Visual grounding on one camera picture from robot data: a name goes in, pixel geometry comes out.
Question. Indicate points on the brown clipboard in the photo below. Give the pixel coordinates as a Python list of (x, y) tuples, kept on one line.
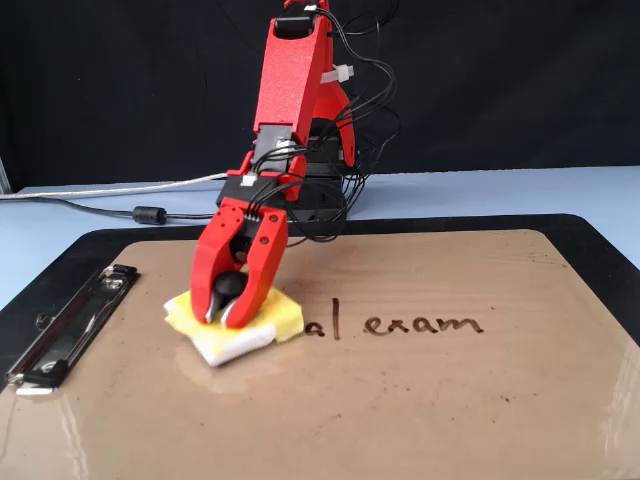
[(350, 400)]

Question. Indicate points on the yellow and white sponge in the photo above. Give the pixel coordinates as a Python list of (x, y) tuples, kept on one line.
[(285, 310)]

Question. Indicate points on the black backdrop cloth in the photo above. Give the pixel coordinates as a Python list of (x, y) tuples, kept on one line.
[(100, 75)]

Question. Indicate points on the metal clipboard clip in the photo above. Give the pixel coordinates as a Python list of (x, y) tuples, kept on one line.
[(65, 325)]

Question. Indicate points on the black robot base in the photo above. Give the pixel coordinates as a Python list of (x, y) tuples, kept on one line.
[(320, 205)]

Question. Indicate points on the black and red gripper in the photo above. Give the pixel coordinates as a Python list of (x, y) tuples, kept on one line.
[(260, 190)]

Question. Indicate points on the white zip tie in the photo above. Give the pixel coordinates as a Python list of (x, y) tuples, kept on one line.
[(340, 75)]

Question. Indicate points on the grey metal post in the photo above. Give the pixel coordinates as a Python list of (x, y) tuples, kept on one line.
[(4, 175)]

